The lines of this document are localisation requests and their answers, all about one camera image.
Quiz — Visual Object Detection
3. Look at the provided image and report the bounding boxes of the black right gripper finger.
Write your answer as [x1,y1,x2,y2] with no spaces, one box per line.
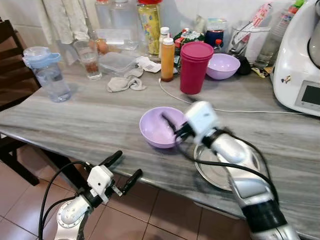
[161,112,177,133]

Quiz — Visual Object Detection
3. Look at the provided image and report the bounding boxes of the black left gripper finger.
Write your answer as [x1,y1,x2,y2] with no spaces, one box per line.
[118,169,144,196]
[98,150,124,169]

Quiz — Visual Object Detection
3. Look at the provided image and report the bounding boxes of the purple plastic bowl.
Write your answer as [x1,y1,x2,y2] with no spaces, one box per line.
[139,106,189,149]
[206,53,241,81]

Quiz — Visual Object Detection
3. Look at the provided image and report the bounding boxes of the shallow steel bowl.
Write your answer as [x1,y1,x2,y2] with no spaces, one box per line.
[194,139,262,192]

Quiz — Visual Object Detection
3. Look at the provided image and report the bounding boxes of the crumpled grey cloth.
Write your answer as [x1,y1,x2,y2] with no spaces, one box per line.
[106,75,147,93]

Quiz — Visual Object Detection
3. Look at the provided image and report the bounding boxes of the red plastic cup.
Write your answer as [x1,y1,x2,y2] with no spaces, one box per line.
[180,41,215,95]

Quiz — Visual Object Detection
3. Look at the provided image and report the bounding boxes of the crumpled white tissue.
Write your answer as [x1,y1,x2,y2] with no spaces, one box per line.
[136,56,162,74]

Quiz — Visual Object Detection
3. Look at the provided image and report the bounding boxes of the orange sauce bottle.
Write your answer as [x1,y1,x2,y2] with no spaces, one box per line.
[160,34,176,83]

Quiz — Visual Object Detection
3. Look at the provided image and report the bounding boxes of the clear plastic food container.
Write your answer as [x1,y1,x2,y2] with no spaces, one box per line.
[98,51,138,77]

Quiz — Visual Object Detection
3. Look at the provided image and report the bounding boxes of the green snack packet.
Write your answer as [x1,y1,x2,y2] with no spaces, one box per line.
[174,27,206,49]

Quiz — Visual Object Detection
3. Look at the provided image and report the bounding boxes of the small black object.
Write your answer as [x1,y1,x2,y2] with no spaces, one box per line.
[235,56,253,76]

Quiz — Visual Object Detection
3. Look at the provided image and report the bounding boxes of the white cap sauce bottle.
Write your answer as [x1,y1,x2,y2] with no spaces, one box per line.
[159,26,171,41]

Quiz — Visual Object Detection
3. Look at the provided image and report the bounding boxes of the yellow bottle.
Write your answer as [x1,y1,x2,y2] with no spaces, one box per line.
[137,0,162,56]

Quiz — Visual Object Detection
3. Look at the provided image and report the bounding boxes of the dark blue jar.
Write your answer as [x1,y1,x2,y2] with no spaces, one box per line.
[205,18,227,52]

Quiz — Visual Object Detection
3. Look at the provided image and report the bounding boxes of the drinking glass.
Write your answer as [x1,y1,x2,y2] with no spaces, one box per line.
[73,39,103,81]

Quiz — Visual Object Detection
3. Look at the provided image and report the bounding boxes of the brown egg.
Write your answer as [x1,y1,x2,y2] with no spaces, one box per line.
[95,38,110,54]

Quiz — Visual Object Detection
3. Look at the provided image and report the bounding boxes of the clear bottle with blue lid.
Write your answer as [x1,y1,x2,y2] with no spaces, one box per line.
[22,46,72,103]

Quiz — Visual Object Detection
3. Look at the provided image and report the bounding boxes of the clear plastic utensil jug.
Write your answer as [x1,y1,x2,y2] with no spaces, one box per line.
[227,24,272,67]

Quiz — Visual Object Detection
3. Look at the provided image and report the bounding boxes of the large clear plastic bottle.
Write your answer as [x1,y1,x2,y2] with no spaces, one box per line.
[95,0,141,51]

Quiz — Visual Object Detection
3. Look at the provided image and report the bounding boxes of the white kitchen machine with display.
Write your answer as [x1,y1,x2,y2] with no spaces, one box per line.
[272,0,320,117]

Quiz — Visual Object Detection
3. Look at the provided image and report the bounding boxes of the clear bottle with green cap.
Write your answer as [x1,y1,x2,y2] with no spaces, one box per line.
[255,0,306,69]

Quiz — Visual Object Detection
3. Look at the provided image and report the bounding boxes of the hanging beige towel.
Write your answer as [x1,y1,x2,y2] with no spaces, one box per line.
[42,0,91,46]

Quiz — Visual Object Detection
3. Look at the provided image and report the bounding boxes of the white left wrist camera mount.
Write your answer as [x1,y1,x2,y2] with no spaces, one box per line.
[86,165,115,197]

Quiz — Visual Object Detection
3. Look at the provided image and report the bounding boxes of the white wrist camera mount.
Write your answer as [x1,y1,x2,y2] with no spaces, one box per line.
[184,101,221,143]
[86,165,115,197]

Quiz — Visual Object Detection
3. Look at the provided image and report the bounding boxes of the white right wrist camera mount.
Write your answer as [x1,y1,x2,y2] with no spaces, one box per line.
[184,101,221,143]

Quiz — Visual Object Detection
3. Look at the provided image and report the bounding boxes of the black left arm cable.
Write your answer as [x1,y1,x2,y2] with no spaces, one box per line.
[38,160,94,240]

